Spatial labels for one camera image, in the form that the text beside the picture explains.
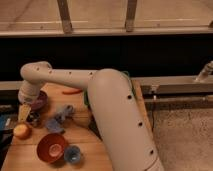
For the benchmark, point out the red bowl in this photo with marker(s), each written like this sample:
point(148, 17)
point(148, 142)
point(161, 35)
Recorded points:
point(51, 148)

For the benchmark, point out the purple bowl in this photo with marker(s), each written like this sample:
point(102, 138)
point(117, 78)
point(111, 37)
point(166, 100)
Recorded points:
point(40, 101)

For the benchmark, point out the yellow red apple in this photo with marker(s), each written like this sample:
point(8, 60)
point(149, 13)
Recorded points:
point(22, 131)

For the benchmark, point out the blue grey cloth toy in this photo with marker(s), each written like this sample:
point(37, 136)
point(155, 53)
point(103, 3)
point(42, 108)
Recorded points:
point(54, 123)

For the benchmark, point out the blue plastic cup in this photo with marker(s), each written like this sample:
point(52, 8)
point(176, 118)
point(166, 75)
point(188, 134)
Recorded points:
point(72, 154)

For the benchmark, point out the orange carrot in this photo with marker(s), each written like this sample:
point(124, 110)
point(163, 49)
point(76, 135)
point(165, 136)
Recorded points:
point(71, 91)

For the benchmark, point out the dark metallic can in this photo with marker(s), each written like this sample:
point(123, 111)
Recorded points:
point(34, 119)

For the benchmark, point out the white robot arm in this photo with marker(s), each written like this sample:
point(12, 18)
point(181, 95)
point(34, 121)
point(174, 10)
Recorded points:
point(110, 94)

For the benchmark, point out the green plastic bin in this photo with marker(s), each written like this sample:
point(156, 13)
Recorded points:
point(86, 100)

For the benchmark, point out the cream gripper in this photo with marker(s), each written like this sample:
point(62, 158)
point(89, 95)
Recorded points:
point(24, 111)

